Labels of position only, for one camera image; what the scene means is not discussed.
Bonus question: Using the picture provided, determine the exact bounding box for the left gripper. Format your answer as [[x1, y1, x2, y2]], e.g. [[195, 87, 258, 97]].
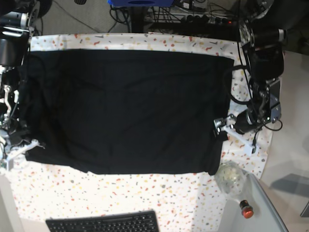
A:
[[213, 78, 281, 142]]

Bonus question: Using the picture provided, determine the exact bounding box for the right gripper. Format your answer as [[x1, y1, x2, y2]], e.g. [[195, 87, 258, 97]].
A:
[[0, 66, 46, 150]]

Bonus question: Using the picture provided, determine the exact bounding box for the black t-shirt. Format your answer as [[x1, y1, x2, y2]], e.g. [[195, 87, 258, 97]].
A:
[[20, 50, 234, 175]]

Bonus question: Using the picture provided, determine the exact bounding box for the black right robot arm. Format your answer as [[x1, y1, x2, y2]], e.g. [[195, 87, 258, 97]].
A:
[[0, 0, 51, 152]]

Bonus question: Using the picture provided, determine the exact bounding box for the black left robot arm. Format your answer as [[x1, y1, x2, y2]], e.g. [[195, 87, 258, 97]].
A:
[[214, 0, 309, 135]]

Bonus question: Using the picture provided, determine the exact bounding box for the clear jar with yellow content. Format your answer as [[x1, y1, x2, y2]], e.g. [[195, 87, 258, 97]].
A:
[[214, 161, 246, 203]]

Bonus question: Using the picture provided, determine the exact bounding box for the terrazzo pattern tablecloth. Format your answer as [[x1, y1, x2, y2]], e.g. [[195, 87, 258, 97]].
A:
[[0, 32, 287, 224]]

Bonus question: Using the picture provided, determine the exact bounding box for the red emergency stop button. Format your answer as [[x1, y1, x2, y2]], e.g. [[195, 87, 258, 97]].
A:
[[239, 200, 254, 219]]

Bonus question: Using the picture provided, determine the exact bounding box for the black power strip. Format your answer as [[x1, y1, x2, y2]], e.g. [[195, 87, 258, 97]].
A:
[[181, 14, 234, 25]]

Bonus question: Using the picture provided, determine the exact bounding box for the black keyboard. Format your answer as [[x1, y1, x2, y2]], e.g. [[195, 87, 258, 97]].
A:
[[45, 211, 159, 232]]

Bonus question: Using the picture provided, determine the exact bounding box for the blue white device top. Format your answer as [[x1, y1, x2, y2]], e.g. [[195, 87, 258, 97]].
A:
[[107, 0, 174, 7]]

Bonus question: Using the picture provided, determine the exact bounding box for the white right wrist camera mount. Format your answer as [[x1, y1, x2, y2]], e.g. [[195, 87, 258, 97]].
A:
[[0, 140, 39, 171]]

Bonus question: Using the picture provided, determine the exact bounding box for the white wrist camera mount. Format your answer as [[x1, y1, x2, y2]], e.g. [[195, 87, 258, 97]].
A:
[[0, 140, 39, 171], [220, 114, 259, 157]]

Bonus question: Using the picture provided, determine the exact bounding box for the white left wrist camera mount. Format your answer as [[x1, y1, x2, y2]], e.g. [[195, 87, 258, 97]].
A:
[[220, 114, 259, 157]]

